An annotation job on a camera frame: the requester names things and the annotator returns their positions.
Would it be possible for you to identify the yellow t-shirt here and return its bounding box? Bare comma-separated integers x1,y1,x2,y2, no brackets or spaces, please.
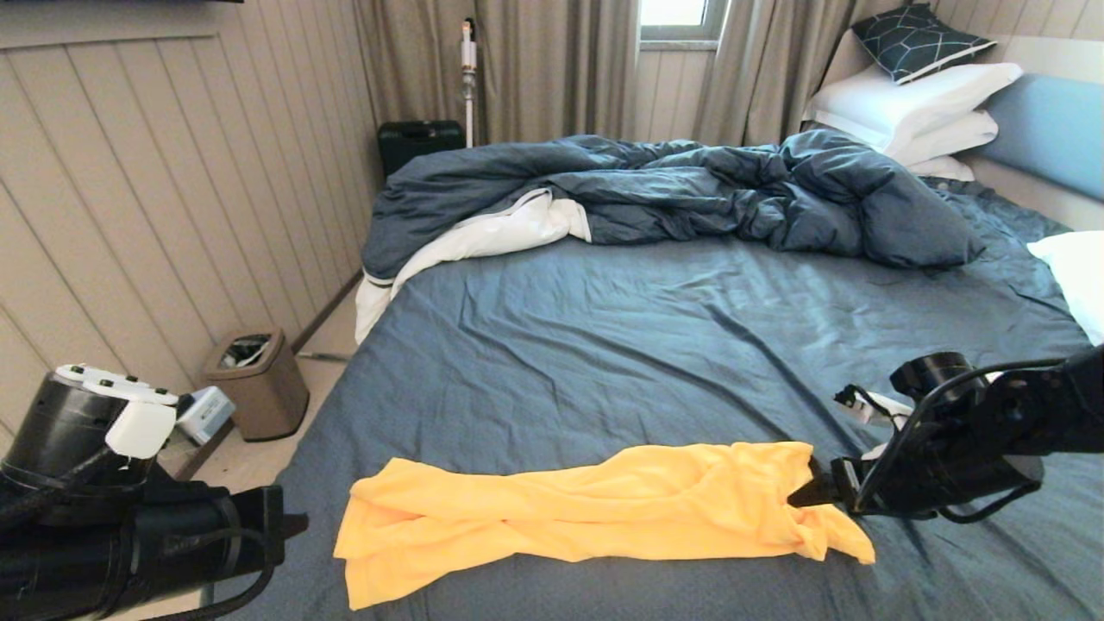
334,441,876,611

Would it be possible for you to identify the brown trash bin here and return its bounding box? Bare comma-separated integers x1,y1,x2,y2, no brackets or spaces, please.
204,329,310,442

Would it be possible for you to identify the crumpled bin bag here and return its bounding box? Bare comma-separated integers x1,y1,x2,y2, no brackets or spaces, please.
223,335,273,367

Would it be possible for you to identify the blue bed sheet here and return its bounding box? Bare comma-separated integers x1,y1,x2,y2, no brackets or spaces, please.
200,177,1104,621

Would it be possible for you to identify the crumpled dark blue duvet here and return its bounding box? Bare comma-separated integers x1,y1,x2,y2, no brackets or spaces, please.
361,129,985,282

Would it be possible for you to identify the blue headboard pad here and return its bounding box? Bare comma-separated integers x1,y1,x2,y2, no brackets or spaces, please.
979,74,1104,204

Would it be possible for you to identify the large white pillow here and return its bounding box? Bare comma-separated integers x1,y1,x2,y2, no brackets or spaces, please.
806,62,1024,156

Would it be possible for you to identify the dark green suitcase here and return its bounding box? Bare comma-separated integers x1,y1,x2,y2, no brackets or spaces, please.
378,120,467,179

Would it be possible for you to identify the beige curtain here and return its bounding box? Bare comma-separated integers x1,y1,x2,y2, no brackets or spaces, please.
352,0,641,144
692,0,906,147

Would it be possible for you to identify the dark patterned cushion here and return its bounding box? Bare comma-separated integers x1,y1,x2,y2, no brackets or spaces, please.
851,4,997,86

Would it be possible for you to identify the white stick vacuum cleaner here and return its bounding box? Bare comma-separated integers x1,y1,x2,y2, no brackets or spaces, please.
461,18,478,147

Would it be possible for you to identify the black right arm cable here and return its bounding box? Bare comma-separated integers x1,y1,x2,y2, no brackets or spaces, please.
854,358,1070,524

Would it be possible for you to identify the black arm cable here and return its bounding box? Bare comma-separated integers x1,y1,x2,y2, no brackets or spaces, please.
854,358,1070,524
142,526,279,621

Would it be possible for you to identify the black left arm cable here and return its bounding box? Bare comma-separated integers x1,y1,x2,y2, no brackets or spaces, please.
142,526,279,621

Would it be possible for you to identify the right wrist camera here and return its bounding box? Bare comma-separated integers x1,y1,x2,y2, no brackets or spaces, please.
835,384,913,430

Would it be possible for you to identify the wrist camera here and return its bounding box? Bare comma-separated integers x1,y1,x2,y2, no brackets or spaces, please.
835,384,913,430
175,386,235,447

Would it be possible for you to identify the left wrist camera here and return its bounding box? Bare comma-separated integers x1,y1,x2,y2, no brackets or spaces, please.
175,386,235,447

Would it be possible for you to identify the window with grey frame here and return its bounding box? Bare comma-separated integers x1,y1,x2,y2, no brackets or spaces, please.
638,0,730,51

